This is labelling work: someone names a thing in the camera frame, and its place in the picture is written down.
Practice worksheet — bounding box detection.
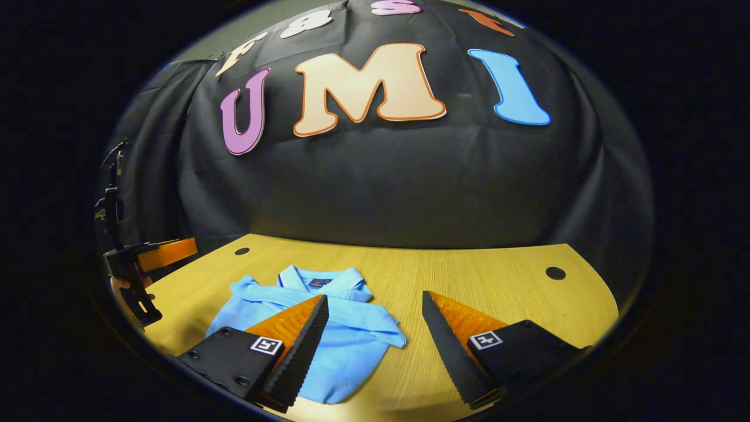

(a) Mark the black backdrop cloth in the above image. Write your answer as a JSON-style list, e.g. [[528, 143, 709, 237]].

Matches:
[[97, 0, 654, 294]]

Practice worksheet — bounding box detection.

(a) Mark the light blue T-shirt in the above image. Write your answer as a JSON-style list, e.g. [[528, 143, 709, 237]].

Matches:
[[205, 265, 407, 405]]

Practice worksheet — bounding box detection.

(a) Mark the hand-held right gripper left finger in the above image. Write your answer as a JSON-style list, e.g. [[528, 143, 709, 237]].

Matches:
[[178, 294, 330, 414]]

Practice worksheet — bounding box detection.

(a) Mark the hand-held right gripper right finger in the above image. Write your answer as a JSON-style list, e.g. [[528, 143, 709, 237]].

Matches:
[[421, 291, 592, 410]]

